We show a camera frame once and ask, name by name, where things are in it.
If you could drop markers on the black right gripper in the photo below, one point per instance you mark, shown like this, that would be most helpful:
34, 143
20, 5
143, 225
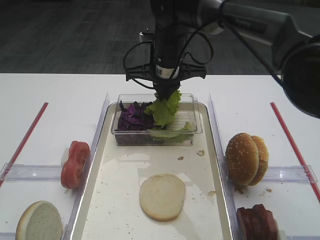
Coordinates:
166, 68

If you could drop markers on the green lettuce leaves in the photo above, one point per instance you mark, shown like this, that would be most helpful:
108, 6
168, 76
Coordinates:
169, 128

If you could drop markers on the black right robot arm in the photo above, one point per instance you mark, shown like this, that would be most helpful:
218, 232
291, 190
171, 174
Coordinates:
284, 38

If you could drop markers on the tomato slice stack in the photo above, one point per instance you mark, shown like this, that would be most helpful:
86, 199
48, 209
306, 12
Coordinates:
72, 171

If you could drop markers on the meat patty slice stack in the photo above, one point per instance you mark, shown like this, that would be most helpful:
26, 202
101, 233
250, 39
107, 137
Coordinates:
257, 223

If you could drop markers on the clear plastic salad container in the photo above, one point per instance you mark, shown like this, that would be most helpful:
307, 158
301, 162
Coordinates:
188, 110

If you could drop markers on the purple cabbage pieces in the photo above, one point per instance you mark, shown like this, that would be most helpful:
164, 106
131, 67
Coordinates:
134, 118

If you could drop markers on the sesame bun front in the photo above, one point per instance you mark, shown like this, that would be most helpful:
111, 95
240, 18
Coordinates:
242, 159

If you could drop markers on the sesame bun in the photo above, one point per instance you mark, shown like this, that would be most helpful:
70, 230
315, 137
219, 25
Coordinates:
242, 159
263, 157

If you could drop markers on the metal baking tray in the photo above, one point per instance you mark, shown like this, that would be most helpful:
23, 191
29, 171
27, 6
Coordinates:
111, 211

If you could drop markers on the bottom bun on tray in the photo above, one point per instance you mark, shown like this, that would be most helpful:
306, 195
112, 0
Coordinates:
162, 197

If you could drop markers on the sesame bun rear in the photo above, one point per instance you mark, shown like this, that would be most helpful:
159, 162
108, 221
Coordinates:
263, 157

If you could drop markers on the right clear long divider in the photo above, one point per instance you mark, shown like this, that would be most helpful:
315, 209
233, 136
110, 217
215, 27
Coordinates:
226, 185

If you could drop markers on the clear long divider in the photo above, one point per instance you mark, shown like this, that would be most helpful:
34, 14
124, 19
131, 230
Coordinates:
226, 185
86, 170

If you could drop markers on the left clear long divider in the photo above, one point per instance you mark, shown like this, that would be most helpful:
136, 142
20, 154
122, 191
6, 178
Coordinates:
86, 170

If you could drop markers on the right upper clear pusher track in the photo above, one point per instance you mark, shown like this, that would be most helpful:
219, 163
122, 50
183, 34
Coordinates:
291, 174

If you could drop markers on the clear pusher track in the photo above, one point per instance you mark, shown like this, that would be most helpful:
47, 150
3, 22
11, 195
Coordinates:
21, 172
291, 174

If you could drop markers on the left upper clear pusher track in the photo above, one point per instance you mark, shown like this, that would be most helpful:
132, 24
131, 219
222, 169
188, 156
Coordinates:
21, 172

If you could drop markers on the upright bun half left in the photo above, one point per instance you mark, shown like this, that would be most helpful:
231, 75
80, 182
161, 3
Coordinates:
40, 221

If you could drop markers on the white patty pusher block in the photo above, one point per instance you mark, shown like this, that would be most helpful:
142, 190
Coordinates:
281, 235

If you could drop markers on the left red rail strip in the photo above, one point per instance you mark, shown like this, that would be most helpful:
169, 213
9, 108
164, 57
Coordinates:
23, 142

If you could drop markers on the red rail strip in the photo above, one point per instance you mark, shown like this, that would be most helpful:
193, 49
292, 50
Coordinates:
23, 142
296, 150

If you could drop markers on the right red rail strip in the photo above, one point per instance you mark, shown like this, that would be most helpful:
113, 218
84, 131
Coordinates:
296, 150

